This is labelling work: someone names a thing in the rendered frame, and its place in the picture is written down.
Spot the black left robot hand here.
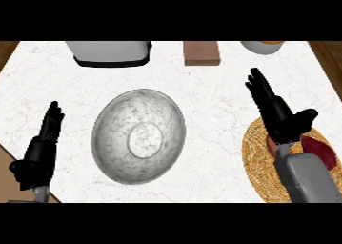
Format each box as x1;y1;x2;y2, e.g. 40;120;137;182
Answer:
8;100;67;192

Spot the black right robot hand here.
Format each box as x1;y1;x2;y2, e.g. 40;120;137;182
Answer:
243;67;320;145

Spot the dark red sweet potato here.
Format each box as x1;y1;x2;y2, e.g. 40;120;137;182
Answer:
264;134;339;172

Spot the round woven straw placemat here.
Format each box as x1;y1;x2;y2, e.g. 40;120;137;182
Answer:
240;116;342;204

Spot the grey marble bowl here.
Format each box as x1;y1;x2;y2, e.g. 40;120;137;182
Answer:
90;88;187;186

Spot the pale grey round pot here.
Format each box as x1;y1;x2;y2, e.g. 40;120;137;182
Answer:
239;41;286;56

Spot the brown wooden block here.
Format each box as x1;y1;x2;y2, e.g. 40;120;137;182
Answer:
181;41;221;67

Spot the pale grey appliance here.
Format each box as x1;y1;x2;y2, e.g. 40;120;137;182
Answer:
65;41;153;69

